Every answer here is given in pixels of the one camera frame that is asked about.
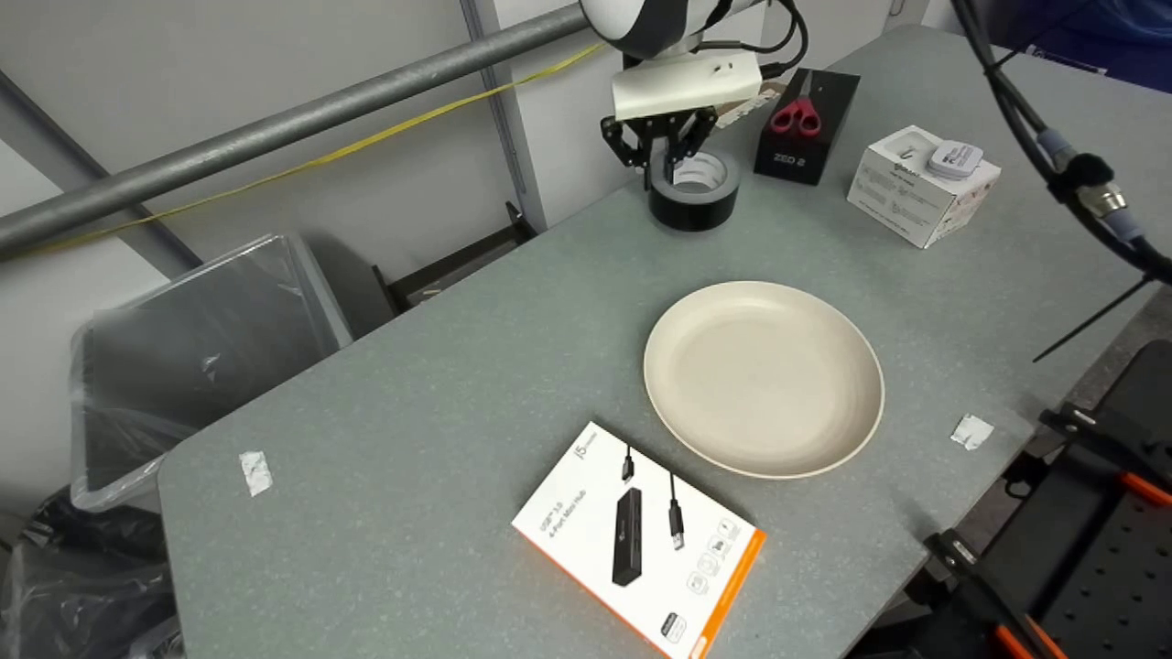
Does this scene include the thin black cable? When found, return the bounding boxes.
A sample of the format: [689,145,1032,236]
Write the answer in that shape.
[1032,274,1156,366]

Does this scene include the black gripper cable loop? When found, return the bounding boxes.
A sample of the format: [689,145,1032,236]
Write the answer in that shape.
[695,0,814,87]

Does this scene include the grey upright metal post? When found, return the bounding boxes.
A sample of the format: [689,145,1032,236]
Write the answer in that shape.
[456,0,551,236]

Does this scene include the black orange clamp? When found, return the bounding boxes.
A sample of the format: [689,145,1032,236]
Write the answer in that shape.
[921,532,1071,659]
[1040,403,1172,513]

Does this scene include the small white tape piece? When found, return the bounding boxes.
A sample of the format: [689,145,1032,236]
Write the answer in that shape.
[949,415,994,455]
[238,446,279,503]

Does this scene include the small white round device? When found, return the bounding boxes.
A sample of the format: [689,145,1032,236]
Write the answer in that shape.
[921,140,988,176]

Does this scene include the grey trash bin with liner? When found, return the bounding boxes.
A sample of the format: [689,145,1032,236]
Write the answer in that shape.
[64,231,360,515]

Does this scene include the white orange product box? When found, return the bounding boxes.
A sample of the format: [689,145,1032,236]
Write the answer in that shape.
[510,418,770,659]

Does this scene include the white printed carton box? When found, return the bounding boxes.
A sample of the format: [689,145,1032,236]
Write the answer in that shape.
[847,121,1003,253]

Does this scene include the black perforated board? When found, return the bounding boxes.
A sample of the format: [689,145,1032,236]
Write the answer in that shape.
[973,339,1172,659]

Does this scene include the red handled scissors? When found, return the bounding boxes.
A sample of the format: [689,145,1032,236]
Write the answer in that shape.
[766,70,827,140]

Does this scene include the red scissors on black box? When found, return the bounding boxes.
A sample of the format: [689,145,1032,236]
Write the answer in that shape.
[752,67,865,189]

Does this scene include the thin yellow cable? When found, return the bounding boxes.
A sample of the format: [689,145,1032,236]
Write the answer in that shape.
[21,44,609,264]

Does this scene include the beige round plate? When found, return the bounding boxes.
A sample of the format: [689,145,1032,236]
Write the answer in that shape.
[639,278,891,485]

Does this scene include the black plastic bag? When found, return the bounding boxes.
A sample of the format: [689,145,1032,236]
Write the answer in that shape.
[0,486,185,659]

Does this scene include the grey diagonal metal pole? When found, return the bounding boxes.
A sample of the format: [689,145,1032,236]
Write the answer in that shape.
[0,4,592,267]

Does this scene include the thick black cable with connector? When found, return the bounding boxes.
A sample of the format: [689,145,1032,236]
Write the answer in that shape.
[949,0,1172,284]

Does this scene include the white gripper block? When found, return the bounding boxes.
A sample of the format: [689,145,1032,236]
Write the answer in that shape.
[595,49,770,193]

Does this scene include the black masking tape roll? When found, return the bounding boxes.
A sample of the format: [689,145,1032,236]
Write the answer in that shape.
[644,150,744,236]

